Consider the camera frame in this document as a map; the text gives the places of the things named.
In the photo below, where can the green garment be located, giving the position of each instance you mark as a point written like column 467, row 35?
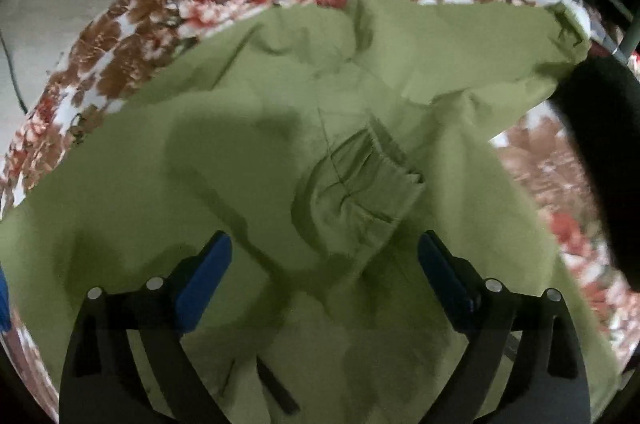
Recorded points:
column 250, row 128

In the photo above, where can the blue object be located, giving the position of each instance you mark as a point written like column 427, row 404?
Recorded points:
column 2, row 299

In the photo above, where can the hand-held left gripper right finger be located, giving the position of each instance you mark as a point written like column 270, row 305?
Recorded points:
column 442, row 279

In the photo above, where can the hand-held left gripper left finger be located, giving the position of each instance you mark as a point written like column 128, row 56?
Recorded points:
column 205, row 284

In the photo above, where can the metal frame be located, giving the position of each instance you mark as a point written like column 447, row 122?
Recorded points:
column 627, row 38

